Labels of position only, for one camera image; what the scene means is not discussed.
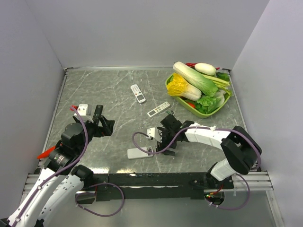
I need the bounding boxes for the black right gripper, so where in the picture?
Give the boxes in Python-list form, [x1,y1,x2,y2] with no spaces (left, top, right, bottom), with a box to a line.
[156,126,178,156]

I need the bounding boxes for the green lettuce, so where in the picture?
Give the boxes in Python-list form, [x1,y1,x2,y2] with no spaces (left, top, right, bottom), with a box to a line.
[195,92,225,114]

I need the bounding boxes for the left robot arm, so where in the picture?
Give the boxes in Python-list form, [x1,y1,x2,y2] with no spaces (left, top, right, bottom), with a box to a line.
[0,114,115,227]

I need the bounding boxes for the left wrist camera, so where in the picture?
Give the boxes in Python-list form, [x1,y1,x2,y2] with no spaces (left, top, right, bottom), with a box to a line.
[73,104,93,122]

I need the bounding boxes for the white remote control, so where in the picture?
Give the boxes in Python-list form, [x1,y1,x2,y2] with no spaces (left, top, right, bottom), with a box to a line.
[127,147,154,160]

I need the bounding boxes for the green napa cabbage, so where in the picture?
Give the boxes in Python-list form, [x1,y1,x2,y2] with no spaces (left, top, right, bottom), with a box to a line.
[173,61,218,97]

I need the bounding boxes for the black remote control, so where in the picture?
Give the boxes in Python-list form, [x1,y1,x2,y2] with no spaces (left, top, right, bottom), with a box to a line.
[92,105,103,122]

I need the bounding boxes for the green celery stalks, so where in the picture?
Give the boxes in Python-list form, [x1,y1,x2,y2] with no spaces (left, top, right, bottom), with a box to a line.
[203,72,232,96]

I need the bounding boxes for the red chili pepper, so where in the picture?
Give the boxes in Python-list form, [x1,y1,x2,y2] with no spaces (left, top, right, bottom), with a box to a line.
[186,63,196,67]

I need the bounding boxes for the white radish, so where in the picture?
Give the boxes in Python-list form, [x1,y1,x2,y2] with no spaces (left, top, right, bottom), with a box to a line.
[194,63,216,76]

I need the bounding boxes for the yellow napa cabbage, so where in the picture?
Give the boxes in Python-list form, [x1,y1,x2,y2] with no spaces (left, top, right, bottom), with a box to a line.
[166,73,202,101]

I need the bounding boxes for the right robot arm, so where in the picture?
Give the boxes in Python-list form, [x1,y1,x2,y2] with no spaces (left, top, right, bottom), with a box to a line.
[157,114,262,188]

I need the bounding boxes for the white remote with screen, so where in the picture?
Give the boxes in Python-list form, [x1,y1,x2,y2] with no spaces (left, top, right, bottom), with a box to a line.
[131,84,146,104]

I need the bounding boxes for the green plastic tray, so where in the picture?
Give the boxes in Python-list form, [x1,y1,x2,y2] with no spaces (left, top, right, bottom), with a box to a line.
[165,73,232,118]

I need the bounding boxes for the small white button remote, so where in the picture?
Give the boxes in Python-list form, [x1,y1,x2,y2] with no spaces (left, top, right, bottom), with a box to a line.
[147,101,170,117]

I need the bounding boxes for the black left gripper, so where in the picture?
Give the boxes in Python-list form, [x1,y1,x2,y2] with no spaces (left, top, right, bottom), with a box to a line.
[73,114,114,154]

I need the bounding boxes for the orange carrot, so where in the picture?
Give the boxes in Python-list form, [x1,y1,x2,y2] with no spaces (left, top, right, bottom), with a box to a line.
[36,146,56,159]

